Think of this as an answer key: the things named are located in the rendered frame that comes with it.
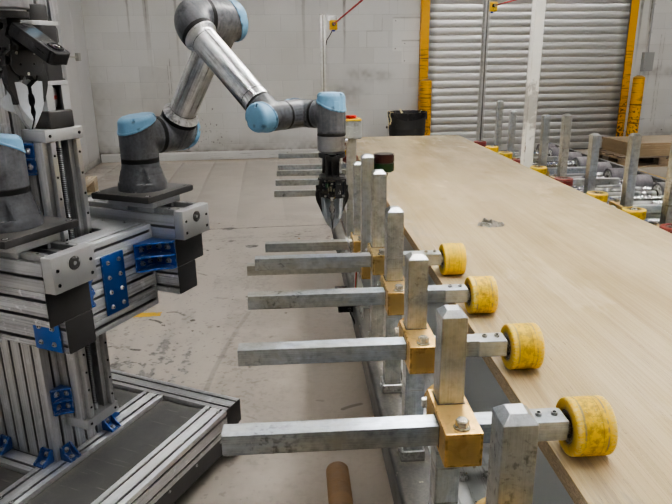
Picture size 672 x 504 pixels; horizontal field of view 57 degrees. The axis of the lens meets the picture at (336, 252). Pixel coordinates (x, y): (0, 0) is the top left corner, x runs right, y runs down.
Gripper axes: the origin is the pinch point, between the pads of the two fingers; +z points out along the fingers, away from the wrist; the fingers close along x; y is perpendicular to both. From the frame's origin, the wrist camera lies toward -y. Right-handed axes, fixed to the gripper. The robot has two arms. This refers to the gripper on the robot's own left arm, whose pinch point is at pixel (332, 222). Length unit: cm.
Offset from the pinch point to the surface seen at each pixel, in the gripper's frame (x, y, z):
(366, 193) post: 10.2, -7.4, -6.6
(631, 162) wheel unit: 117, -65, -5
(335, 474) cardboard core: 1, -11, 91
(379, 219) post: 11.2, 17.6, -5.3
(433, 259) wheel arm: 24.4, 21.4, 4.3
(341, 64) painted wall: 45, -785, -33
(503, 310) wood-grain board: 35, 44, 9
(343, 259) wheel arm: 1.9, 21.6, 3.7
